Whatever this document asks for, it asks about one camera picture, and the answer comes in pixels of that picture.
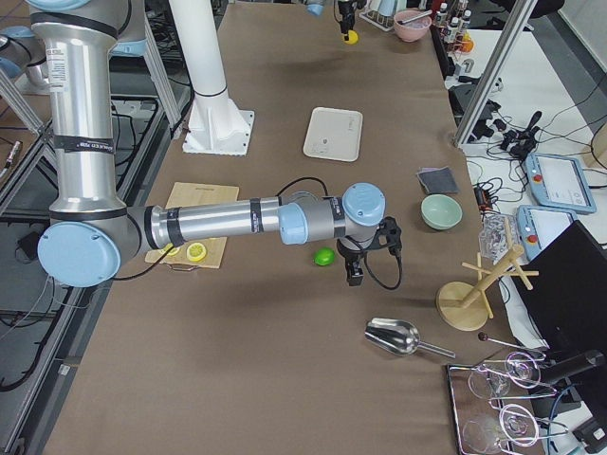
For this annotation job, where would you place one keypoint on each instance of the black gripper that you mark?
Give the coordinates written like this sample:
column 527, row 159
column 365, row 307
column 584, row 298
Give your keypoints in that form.
column 345, row 11
column 350, row 253

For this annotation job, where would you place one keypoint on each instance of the yellow lemon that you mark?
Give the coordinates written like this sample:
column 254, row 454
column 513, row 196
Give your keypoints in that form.
column 350, row 37

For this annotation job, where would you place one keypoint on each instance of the green lime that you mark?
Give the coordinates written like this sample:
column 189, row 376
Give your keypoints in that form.
column 324, row 256

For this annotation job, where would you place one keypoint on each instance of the cream rabbit print tray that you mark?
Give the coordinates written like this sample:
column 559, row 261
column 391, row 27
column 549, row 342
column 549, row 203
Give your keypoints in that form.
column 333, row 134

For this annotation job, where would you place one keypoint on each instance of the black metal tray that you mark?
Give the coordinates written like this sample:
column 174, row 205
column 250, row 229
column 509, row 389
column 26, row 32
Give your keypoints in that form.
column 464, row 405

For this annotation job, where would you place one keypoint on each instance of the pink bowl with ice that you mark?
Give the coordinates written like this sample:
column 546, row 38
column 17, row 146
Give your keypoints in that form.
column 411, row 25

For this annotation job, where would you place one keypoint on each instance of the metal scoop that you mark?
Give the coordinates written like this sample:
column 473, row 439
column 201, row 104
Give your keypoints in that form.
column 400, row 337

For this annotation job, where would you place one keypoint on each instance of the mint green bowl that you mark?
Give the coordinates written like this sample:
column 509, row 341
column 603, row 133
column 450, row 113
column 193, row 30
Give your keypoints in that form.
column 441, row 212

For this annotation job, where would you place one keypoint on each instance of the wooden mug tree stand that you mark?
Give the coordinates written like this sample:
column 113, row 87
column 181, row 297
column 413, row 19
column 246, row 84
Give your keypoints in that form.
column 465, row 307

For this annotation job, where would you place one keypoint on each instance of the folded grey cloth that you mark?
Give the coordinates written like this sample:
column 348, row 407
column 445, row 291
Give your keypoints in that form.
column 437, row 180

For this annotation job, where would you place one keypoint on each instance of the lemon slice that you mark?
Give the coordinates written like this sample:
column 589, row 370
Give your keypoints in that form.
column 196, row 252
column 169, row 251

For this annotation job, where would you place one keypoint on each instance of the wooden cutting board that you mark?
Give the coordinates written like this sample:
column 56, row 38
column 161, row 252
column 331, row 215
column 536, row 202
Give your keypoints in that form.
column 190, row 197

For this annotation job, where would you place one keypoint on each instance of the blue teach pendant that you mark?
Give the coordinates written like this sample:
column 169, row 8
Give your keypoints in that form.
column 558, row 181
column 539, row 226

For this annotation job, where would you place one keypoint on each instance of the wine glass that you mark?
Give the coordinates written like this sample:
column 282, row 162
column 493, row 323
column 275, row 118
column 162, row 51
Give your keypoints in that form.
column 509, row 431
column 518, row 376

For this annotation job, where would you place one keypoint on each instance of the black monitor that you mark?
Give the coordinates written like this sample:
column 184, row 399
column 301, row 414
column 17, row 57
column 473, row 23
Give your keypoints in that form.
column 568, row 301

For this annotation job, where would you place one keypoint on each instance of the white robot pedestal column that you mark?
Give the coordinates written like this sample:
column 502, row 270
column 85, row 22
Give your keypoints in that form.
column 197, row 34

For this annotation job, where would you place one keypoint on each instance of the aluminium frame post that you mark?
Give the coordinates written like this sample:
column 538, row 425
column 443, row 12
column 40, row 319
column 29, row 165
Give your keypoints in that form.
column 514, row 26

